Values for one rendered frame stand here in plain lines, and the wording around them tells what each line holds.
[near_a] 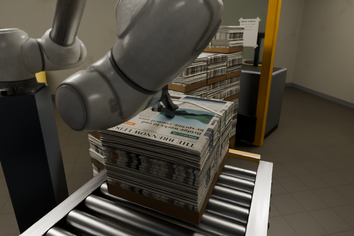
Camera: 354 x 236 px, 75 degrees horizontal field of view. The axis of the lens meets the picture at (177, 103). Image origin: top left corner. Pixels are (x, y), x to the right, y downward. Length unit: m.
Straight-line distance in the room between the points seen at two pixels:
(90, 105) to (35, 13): 4.50
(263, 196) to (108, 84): 0.58
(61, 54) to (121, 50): 0.86
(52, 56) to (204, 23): 0.98
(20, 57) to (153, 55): 0.95
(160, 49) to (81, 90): 0.12
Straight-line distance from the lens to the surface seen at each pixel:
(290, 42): 5.70
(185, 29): 0.30
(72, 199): 0.79
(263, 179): 0.85
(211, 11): 0.31
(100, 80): 0.35
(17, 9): 4.91
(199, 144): 0.53
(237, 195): 0.77
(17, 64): 1.21
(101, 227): 0.69
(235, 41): 2.21
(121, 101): 0.36
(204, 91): 1.87
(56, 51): 1.19
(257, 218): 0.71
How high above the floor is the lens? 1.28
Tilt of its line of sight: 18 degrees down
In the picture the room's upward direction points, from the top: straight up
